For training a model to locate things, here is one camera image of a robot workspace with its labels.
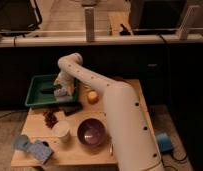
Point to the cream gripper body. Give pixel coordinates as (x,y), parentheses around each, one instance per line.
(67,85)

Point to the green plastic tray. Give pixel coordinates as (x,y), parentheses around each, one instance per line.
(35,97)

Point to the silver fork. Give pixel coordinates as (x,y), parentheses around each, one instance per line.
(111,150)

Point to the light blue small cup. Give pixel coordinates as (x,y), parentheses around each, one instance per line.
(21,143)

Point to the black rectangular block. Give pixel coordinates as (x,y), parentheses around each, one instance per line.
(72,108)

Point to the wooden table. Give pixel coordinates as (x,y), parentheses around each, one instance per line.
(73,153)

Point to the pale banana peel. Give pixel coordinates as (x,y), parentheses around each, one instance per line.
(87,87)

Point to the black monitor left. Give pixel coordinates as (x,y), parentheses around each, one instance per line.
(19,15)

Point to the blue device on floor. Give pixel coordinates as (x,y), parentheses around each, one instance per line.
(164,143)

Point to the grey blue towel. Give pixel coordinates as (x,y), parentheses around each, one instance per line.
(62,95)

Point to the white paper cup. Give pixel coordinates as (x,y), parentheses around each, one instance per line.
(61,130)

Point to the black monitor right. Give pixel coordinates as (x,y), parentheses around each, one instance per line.
(148,17)

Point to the black monitor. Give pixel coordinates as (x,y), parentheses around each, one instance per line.
(148,17)
(19,15)

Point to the yellow round fruit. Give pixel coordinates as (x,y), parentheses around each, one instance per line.
(92,97)

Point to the blue sponge cloth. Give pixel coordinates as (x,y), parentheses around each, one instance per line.
(41,151)

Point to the purple bowl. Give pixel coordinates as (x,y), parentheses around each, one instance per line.
(91,132)

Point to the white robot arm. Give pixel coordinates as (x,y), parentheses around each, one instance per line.
(134,145)

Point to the grey upright post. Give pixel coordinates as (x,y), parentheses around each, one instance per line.
(89,24)

